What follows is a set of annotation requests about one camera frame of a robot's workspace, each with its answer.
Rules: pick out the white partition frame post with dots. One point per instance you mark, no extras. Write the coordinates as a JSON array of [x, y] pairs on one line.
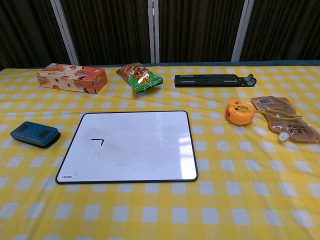
[[65, 31], [243, 30], [153, 31]]

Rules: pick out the green orange snack bag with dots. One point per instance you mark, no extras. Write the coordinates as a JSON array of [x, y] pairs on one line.
[[140, 75]]

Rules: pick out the brown spouted drink pouch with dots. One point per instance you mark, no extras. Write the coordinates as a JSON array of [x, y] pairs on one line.
[[290, 120]]

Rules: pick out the yellow white checkered tablecloth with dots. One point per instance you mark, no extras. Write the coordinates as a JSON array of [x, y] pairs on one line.
[[160, 200]]

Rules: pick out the blue handheld object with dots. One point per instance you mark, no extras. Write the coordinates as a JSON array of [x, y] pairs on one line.
[[35, 134]]

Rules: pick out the black folding laptop stand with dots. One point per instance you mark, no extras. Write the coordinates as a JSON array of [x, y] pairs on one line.
[[212, 80]]

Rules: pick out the small orange round packet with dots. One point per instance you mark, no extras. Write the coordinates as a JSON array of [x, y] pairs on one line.
[[238, 113]]

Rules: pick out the white rectangular tray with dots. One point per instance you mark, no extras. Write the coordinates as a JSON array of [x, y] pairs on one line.
[[127, 147]]

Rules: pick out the orange biscuit box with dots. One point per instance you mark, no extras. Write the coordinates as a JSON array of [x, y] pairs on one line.
[[72, 78]]

